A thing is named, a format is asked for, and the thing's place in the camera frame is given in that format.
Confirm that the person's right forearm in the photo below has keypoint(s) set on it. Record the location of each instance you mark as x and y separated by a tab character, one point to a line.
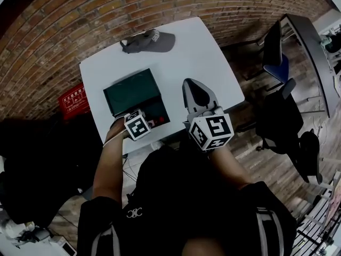
229	167

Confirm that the black office chair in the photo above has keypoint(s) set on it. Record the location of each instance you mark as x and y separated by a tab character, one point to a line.
282	119

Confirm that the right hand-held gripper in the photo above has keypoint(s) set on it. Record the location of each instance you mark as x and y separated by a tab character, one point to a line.
210	129

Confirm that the dark green box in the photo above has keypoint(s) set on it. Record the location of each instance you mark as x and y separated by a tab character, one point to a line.
133	89

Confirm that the dark desk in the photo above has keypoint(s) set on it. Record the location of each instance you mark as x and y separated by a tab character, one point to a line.
311	52

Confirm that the person's black shirt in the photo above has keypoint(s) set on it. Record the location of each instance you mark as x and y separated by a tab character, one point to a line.
186	196

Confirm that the person's left forearm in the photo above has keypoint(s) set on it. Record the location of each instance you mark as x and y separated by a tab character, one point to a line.
109	167

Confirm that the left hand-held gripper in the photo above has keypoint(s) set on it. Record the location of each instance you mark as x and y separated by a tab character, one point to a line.
137	127

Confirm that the grey baseball cap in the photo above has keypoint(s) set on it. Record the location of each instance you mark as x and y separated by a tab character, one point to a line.
160	40

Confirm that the red printed box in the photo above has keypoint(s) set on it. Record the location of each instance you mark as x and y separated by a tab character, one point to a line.
76	101

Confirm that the metal rack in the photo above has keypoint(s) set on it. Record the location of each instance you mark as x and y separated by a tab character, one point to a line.
319	223

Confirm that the black chair with blue seat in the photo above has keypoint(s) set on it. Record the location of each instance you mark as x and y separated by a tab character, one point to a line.
274	52

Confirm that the black bag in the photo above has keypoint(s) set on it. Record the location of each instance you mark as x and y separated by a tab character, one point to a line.
40	164

